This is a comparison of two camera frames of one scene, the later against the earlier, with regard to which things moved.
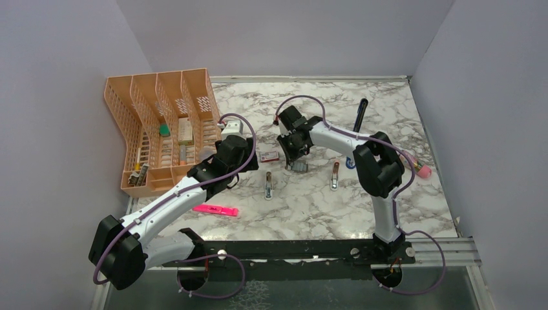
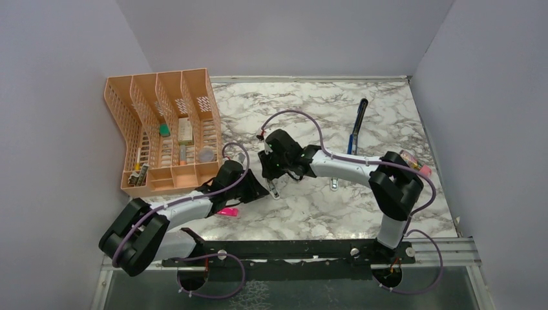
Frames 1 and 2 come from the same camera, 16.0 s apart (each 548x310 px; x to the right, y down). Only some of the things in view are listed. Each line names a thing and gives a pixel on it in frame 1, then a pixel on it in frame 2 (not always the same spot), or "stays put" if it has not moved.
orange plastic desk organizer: x=167 y=119 stays put
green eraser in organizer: x=164 y=130 stays put
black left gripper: x=250 y=141 -> x=256 y=190
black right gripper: x=290 y=156 -> x=268 y=171
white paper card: x=185 y=130 stays put
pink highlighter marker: x=217 y=209 stays put
